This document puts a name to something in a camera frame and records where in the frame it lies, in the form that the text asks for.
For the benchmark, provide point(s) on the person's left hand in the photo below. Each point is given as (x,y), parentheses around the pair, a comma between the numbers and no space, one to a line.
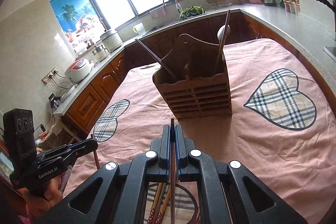
(47,196)

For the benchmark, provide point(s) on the grey kitchen countertop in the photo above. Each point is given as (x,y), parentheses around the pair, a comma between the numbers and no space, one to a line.
(275,22)

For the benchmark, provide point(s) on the blue beach wall poster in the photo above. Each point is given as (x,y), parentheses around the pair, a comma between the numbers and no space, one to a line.
(73,14)

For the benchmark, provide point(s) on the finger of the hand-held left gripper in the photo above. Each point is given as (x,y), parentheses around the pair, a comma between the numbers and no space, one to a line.
(78,145)
(78,155)

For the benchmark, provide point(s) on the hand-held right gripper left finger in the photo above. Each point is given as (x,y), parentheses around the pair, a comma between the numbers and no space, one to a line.
(166,145)

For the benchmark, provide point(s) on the wall outlet strip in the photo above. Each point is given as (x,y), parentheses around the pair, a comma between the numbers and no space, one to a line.
(50,75)

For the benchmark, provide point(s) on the wooden base cabinets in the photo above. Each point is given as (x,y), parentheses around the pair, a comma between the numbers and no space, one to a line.
(86,106)

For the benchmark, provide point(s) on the gas stove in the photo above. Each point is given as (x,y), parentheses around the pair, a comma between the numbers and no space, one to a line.
(331,52)

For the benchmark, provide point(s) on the green and white cup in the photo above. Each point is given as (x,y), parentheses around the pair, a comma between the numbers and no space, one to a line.
(139,29)

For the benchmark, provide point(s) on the white spice jars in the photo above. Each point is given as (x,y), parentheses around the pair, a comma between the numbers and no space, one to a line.
(292,7)

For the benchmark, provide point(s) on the wooden utensil holder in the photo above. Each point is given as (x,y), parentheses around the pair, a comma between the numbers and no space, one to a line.
(199,98)

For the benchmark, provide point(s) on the large white cooker pot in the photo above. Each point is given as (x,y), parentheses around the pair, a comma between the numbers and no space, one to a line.
(111,40)

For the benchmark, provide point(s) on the white and pink rice cooker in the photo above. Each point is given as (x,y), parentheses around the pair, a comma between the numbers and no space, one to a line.
(78,70)

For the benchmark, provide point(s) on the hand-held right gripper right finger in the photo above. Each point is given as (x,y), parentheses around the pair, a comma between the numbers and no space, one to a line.
(181,145)

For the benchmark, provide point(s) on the green leafy vegetables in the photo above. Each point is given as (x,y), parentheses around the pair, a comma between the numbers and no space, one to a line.
(191,12)

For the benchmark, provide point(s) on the curved steel faucet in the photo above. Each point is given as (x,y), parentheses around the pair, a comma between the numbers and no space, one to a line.
(178,7)

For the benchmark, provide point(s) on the pink tablecloth with plaid hearts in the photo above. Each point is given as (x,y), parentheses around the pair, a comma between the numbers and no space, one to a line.
(262,148)

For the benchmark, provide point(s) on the metal chopstick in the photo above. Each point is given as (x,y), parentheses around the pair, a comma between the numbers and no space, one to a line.
(156,55)
(153,57)

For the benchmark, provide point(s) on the pink dish cloth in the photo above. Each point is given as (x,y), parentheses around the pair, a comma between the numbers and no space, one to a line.
(158,13)

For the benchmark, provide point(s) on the black clamp stand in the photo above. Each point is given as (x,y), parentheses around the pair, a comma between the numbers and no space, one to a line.
(55,101)

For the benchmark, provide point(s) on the kitchen sink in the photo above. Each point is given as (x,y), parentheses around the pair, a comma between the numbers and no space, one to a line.
(162,24)

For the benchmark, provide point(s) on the white storage rack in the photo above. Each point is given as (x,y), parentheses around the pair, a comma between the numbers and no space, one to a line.
(60,134)

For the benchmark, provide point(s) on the metal spoon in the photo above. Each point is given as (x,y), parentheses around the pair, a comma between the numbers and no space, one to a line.
(223,31)

